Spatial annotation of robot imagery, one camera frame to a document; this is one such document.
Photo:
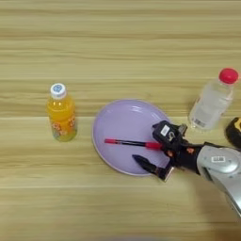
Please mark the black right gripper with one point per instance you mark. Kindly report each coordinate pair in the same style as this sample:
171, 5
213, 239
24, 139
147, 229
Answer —
185, 155

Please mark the red black marker pen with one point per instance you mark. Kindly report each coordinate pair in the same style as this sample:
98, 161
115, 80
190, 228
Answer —
125, 143

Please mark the yellow black tape measure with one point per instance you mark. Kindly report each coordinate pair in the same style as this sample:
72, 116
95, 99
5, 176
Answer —
234, 133

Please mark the orange juice bottle white cap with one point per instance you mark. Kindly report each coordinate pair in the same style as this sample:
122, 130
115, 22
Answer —
61, 116

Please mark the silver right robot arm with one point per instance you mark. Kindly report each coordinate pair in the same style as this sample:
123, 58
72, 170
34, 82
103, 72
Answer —
224, 166

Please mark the black box with white label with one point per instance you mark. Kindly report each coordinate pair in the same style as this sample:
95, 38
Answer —
166, 131

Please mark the purple round plate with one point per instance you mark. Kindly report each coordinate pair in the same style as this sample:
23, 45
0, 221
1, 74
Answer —
125, 125

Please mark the clear water bottle red cap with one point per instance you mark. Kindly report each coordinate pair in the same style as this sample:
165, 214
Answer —
210, 102

